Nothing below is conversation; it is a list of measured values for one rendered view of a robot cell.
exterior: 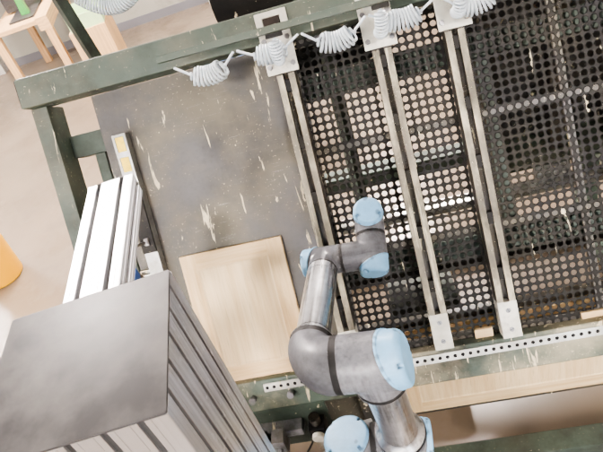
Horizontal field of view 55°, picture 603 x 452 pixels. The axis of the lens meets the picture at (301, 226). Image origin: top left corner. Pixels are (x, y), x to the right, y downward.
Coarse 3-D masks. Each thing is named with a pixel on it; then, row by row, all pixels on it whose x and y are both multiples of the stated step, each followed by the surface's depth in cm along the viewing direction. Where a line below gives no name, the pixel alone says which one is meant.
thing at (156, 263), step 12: (132, 144) 202; (120, 156) 199; (132, 156) 200; (120, 168) 200; (132, 168) 200; (144, 192) 204; (144, 204) 202; (156, 240) 205; (156, 252) 204; (156, 264) 205
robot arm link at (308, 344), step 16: (304, 256) 148; (320, 256) 145; (336, 256) 145; (304, 272) 148; (320, 272) 139; (336, 272) 144; (304, 288) 137; (320, 288) 133; (304, 304) 129; (320, 304) 128; (304, 320) 124; (320, 320) 123; (304, 336) 117; (320, 336) 115; (288, 352) 119; (304, 352) 113; (320, 352) 111; (304, 368) 112; (320, 368) 110; (304, 384) 114; (320, 384) 110
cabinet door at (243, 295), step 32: (192, 256) 205; (224, 256) 203; (256, 256) 202; (192, 288) 207; (224, 288) 206; (256, 288) 204; (288, 288) 203; (224, 320) 208; (256, 320) 207; (288, 320) 205; (224, 352) 210; (256, 352) 209
